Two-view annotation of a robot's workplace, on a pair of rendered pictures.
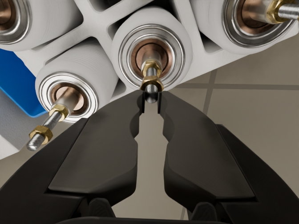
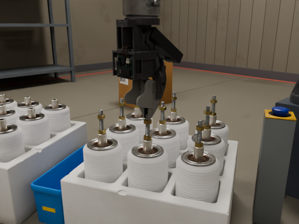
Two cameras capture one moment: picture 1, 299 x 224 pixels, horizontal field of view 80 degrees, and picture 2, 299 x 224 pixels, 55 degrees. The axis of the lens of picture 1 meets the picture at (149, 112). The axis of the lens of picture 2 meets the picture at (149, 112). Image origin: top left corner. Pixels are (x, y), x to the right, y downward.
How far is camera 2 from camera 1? 0.66 m
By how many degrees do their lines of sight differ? 97
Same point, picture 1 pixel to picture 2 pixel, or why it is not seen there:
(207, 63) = (167, 197)
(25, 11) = (128, 130)
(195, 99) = not seen: outside the picture
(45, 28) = (126, 137)
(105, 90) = (117, 151)
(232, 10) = (187, 153)
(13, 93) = (46, 176)
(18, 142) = (12, 172)
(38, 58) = not seen: hidden behind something
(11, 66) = (58, 183)
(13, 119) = (25, 175)
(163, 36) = (159, 148)
